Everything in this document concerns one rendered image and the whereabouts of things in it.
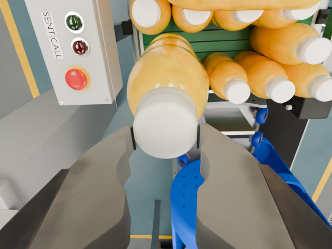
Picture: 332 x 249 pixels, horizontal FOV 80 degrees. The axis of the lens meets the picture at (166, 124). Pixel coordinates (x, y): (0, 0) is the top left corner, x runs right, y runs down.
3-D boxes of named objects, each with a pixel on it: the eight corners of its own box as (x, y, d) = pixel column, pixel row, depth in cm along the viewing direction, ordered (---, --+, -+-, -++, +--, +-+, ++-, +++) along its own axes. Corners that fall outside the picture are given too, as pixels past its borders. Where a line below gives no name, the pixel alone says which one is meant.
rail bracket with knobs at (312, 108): (271, 103, 57) (289, 120, 48) (276, 78, 54) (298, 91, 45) (307, 102, 57) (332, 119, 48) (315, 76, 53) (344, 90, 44)
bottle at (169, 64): (184, 24, 27) (200, 44, 11) (199, 72, 30) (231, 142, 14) (137, 45, 29) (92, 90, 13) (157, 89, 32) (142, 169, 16)
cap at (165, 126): (183, 79, 12) (185, 89, 11) (202, 130, 14) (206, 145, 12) (127, 101, 13) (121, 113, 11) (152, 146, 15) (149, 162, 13)
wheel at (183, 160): (177, 153, 59) (183, 150, 60) (175, 162, 62) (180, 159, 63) (187, 163, 57) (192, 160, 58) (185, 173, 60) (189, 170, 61)
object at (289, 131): (215, 214, 218) (217, 227, 205) (236, 79, 145) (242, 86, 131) (263, 215, 216) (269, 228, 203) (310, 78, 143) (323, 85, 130)
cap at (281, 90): (266, 100, 37) (269, 103, 35) (266, 79, 35) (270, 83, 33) (288, 96, 36) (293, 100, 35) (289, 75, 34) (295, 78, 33)
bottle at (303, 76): (275, 42, 49) (327, 58, 33) (294, 60, 51) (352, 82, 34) (253, 66, 52) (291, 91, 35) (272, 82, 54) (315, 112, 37)
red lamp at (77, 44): (76, 54, 32) (72, 56, 31) (72, 40, 31) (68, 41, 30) (89, 54, 32) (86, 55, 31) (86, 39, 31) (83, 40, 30)
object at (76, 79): (70, 89, 35) (67, 91, 34) (64, 68, 34) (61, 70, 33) (90, 88, 35) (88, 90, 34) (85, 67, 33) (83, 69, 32)
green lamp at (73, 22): (69, 30, 31) (66, 31, 30) (65, 14, 30) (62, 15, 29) (84, 30, 31) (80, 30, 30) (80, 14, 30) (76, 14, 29)
